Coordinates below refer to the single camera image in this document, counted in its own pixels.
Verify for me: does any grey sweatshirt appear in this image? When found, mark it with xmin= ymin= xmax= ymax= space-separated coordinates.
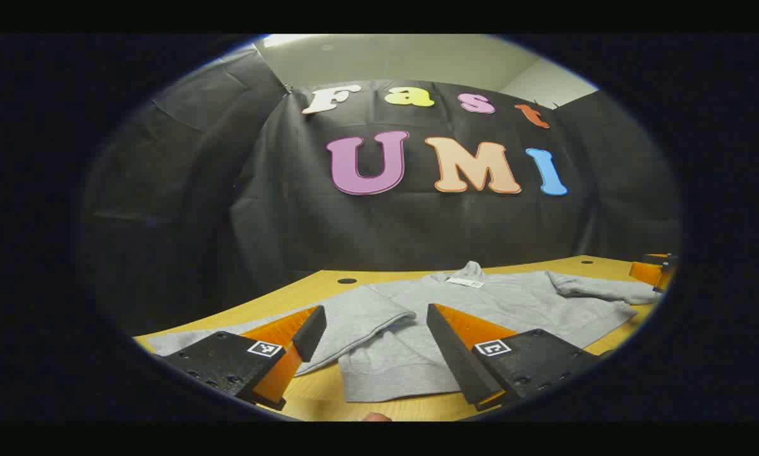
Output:
xmin=146 ymin=261 xmax=663 ymax=403

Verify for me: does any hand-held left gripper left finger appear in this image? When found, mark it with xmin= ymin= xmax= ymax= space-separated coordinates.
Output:
xmin=154 ymin=305 xmax=327 ymax=411

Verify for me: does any black backdrop cloth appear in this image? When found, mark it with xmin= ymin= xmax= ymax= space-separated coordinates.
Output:
xmin=78 ymin=44 xmax=682 ymax=336

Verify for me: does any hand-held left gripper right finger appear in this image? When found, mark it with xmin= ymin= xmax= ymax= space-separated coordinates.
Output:
xmin=426 ymin=303 xmax=601 ymax=411

